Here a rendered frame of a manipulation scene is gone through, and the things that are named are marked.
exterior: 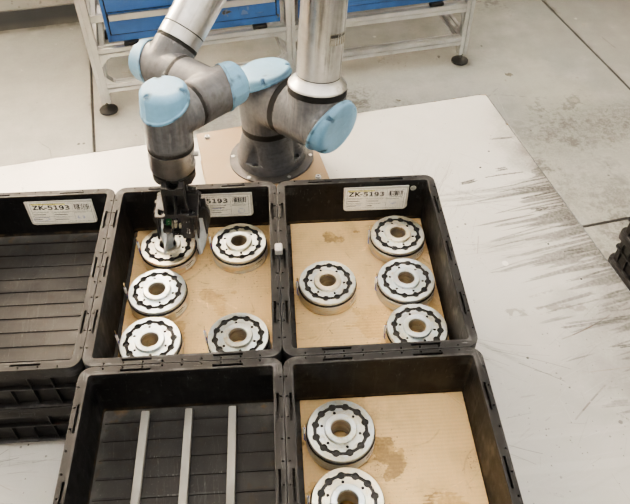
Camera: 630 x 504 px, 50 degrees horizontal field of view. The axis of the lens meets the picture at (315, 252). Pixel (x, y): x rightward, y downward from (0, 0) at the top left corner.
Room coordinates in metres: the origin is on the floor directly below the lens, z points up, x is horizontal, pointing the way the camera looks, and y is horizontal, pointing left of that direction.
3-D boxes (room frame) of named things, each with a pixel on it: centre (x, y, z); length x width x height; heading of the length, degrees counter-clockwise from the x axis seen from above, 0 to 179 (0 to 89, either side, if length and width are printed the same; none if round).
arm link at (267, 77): (1.21, 0.10, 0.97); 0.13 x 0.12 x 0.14; 49
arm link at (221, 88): (0.96, 0.18, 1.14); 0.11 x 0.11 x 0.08; 49
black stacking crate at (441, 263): (0.79, -0.09, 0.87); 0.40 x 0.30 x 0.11; 3
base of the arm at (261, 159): (1.22, 0.10, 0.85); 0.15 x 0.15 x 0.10
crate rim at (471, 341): (0.79, -0.09, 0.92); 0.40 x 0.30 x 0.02; 3
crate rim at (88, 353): (0.77, 0.21, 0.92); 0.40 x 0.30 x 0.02; 3
